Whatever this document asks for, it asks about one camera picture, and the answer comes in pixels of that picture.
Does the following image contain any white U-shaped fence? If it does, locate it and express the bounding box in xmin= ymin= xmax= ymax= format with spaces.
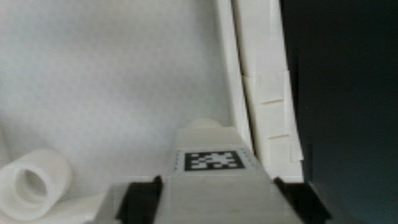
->
xmin=232 ymin=0 xmax=304 ymax=183

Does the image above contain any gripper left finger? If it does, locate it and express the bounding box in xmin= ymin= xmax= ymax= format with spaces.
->
xmin=115 ymin=176 xmax=163 ymax=224

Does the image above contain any white desk top tray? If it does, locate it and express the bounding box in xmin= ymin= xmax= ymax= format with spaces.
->
xmin=0 ymin=0 xmax=247 ymax=224

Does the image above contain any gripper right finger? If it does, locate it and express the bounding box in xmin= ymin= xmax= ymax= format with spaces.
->
xmin=273 ymin=178 xmax=332 ymax=224

